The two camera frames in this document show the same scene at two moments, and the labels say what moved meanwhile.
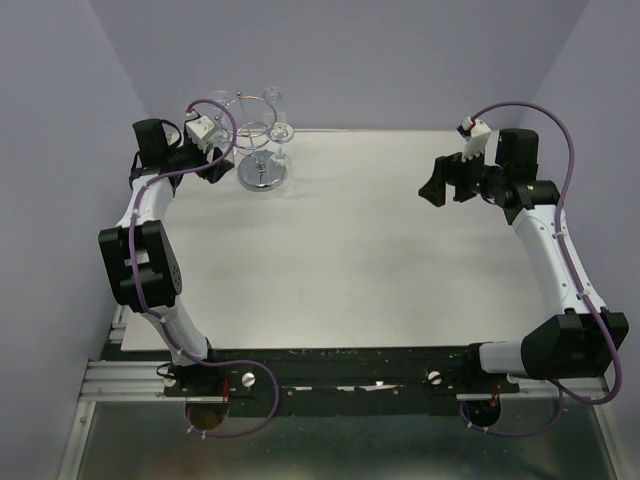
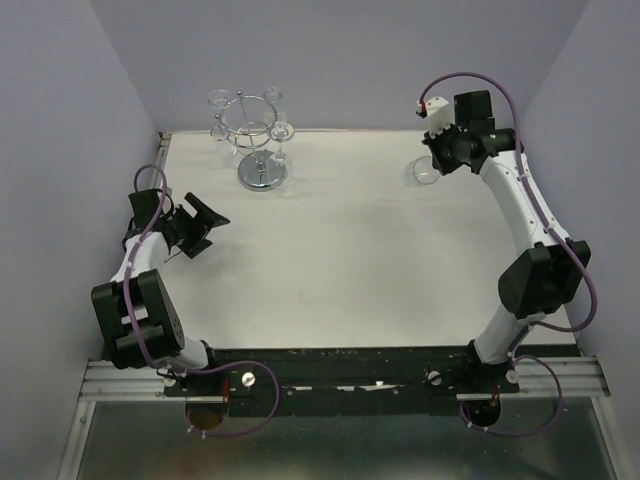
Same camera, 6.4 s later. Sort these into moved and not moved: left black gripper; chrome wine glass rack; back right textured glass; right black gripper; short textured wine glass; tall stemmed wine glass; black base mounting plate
Moved: right black gripper; left black gripper; short textured wine glass
Not moved: tall stemmed wine glass; black base mounting plate; back right textured glass; chrome wine glass rack
